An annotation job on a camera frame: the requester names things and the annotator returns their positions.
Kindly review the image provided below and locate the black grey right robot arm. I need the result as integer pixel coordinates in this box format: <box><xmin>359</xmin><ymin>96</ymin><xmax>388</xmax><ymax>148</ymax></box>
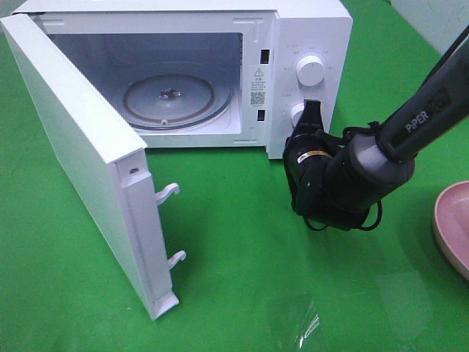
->
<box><xmin>283</xmin><ymin>30</ymin><xmax>468</xmax><ymax>231</ymax></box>

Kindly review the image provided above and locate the pink round plate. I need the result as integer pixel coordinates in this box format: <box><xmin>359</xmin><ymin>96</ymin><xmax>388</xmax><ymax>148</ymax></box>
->
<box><xmin>432</xmin><ymin>180</ymin><xmax>468</xmax><ymax>281</ymax></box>

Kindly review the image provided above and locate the white microwave door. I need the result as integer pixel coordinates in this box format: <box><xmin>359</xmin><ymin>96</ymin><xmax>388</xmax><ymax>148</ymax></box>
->
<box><xmin>1</xmin><ymin>14</ymin><xmax>186</xmax><ymax>319</ymax></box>

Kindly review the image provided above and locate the white microwave knob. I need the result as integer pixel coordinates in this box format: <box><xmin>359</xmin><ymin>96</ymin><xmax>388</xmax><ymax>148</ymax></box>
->
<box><xmin>295</xmin><ymin>54</ymin><xmax>325</xmax><ymax>87</ymax></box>
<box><xmin>290</xmin><ymin>103</ymin><xmax>304</xmax><ymax>128</ymax></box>

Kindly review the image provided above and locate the lower white microwave knob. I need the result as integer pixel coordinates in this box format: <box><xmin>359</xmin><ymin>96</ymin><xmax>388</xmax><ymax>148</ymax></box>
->
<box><xmin>290</xmin><ymin>103</ymin><xmax>304</xmax><ymax>128</ymax></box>

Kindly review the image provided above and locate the white microwave oven body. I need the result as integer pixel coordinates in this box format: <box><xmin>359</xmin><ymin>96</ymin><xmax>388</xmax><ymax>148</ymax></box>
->
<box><xmin>5</xmin><ymin>1</ymin><xmax>353</xmax><ymax>159</ymax></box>

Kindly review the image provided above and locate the clear tape piece on table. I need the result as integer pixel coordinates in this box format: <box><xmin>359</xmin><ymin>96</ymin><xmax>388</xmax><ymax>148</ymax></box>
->
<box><xmin>266</xmin><ymin>293</ymin><xmax>323</xmax><ymax>351</ymax></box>

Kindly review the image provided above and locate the upper white microwave knob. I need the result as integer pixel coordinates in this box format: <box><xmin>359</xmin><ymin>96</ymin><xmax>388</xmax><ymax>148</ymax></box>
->
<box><xmin>295</xmin><ymin>54</ymin><xmax>325</xmax><ymax>87</ymax></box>

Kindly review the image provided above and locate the glass microwave turntable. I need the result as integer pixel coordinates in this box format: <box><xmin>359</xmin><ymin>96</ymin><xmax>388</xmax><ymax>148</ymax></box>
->
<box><xmin>102</xmin><ymin>61</ymin><xmax>237</xmax><ymax>131</ymax></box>

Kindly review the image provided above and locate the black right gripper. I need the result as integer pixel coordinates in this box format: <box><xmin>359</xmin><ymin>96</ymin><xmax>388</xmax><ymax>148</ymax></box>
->
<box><xmin>283</xmin><ymin>100</ymin><xmax>363</xmax><ymax>231</ymax></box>

